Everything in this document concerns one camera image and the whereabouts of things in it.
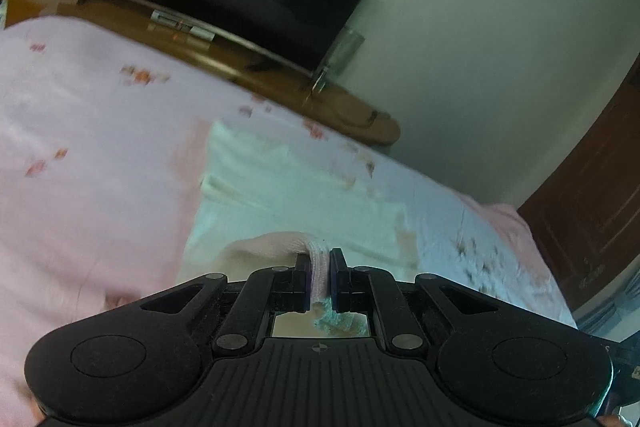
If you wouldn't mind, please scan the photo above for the pink floral bed sheet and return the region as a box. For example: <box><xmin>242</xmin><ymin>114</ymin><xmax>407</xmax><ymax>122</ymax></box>
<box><xmin>0</xmin><ymin>14</ymin><xmax>578</xmax><ymax>427</ymax></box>

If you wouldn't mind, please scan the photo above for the glass table lamp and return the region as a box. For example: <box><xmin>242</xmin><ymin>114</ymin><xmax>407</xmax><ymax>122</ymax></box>
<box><xmin>300</xmin><ymin>28</ymin><xmax>366</xmax><ymax>100</ymax></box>

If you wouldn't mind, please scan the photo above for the brown wooden door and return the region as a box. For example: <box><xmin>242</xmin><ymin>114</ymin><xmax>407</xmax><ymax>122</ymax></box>
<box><xmin>517</xmin><ymin>57</ymin><xmax>640</xmax><ymax>310</ymax></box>

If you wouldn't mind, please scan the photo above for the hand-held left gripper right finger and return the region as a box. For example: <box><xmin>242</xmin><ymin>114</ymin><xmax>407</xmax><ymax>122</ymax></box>
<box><xmin>330</xmin><ymin>248</ymin><xmax>541</xmax><ymax>353</ymax></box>

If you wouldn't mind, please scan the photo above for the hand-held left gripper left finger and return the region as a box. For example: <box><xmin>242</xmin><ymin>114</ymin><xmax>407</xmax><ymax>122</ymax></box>
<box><xmin>100</xmin><ymin>253</ymin><xmax>309</xmax><ymax>358</ymax></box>

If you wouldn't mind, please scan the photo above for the silver set-top box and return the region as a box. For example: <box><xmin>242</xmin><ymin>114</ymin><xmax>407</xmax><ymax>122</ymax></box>
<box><xmin>150</xmin><ymin>9</ymin><xmax>217</xmax><ymax>42</ymax></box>

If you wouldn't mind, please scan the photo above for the white knit sweater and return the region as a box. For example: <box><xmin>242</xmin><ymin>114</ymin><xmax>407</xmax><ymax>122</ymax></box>
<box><xmin>177</xmin><ymin>121</ymin><xmax>421</xmax><ymax>338</ymax></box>

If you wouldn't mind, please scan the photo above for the wooden television stand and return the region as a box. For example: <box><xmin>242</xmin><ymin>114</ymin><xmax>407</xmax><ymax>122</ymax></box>
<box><xmin>0</xmin><ymin>0</ymin><xmax>402</xmax><ymax>148</ymax></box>

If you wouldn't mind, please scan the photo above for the blue striped quilt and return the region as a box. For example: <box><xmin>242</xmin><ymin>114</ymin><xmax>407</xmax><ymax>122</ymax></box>
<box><xmin>572</xmin><ymin>274</ymin><xmax>640</xmax><ymax>343</ymax></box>

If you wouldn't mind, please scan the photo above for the black cable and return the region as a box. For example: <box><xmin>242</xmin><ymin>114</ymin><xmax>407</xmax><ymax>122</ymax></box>
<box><xmin>345</xmin><ymin>109</ymin><xmax>391</xmax><ymax>128</ymax></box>

